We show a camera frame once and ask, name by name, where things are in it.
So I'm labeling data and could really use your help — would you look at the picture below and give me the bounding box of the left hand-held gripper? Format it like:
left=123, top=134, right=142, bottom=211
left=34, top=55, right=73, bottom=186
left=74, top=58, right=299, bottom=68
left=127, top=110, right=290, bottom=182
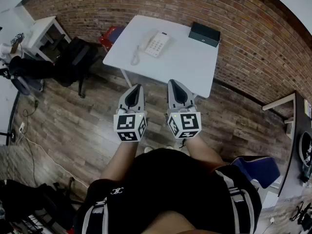
left=113, top=83, right=148, bottom=143

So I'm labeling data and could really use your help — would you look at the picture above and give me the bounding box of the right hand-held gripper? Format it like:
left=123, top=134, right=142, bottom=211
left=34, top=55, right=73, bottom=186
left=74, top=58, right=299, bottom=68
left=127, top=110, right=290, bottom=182
left=167, top=79, right=202, bottom=139

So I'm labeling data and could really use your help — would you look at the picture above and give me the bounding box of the person's right forearm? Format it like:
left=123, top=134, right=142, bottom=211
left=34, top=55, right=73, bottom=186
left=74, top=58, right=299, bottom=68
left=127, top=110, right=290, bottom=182
left=184, top=133, right=226, bottom=174

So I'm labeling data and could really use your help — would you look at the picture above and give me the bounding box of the person's left forearm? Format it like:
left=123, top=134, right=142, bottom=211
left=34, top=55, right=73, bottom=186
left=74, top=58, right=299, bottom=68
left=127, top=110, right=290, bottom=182
left=99, top=140, right=141, bottom=181

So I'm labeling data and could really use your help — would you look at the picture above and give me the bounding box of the white desk telephone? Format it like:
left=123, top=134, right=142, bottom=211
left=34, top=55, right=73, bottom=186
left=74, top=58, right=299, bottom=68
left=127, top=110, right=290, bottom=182
left=143, top=31, right=171, bottom=58

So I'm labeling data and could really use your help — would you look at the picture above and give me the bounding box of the white table leg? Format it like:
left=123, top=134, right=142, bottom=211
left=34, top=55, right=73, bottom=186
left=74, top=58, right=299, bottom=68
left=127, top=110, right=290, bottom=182
left=120, top=69, right=133, bottom=89

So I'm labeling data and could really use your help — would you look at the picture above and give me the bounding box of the person's white right shoe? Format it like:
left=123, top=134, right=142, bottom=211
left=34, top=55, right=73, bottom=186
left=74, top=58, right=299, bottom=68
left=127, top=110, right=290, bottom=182
left=166, top=140, right=191, bottom=156

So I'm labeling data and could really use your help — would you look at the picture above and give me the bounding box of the black rectangular box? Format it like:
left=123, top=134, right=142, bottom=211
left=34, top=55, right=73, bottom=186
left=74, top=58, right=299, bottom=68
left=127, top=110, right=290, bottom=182
left=188, top=21, right=221, bottom=48

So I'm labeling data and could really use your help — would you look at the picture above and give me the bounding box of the black office chair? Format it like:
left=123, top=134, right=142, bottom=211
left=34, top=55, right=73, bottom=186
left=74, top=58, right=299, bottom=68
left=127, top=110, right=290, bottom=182
left=54, top=36, right=104, bottom=99

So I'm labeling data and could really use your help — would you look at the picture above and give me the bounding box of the person's black striped shirt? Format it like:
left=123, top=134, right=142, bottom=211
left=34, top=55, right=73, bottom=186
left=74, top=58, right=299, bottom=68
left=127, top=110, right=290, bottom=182
left=73, top=148, right=263, bottom=234

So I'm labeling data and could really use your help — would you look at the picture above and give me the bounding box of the blue chair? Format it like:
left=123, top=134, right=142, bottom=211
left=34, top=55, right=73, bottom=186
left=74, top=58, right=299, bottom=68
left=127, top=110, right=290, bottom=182
left=230, top=156, right=281, bottom=189

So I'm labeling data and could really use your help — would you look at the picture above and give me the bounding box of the black jacket on chair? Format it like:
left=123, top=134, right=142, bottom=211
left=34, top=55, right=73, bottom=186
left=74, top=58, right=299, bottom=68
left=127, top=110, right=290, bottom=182
left=8, top=55, right=58, bottom=81

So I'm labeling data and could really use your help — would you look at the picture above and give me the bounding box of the white side desk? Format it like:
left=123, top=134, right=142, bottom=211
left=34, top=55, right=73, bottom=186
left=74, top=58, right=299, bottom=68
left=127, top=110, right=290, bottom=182
left=23, top=15, right=72, bottom=63

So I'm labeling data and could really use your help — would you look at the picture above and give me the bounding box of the black desk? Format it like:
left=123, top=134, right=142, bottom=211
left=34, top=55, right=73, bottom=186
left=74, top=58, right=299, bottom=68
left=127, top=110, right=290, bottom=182
left=277, top=91, right=312, bottom=197

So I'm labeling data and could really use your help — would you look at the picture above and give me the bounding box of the round black device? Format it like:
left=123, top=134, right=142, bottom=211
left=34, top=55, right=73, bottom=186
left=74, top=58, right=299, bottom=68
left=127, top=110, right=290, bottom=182
left=298, top=130, right=312, bottom=168

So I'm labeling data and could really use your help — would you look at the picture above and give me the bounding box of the black chair with clutter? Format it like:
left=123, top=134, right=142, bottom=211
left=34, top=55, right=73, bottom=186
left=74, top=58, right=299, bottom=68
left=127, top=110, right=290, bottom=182
left=0, top=178, right=77, bottom=234

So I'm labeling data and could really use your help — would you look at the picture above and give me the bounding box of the white floor cable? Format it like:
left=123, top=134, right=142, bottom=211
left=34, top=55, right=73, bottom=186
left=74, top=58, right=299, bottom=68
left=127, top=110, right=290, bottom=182
left=23, top=132, right=90, bottom=189

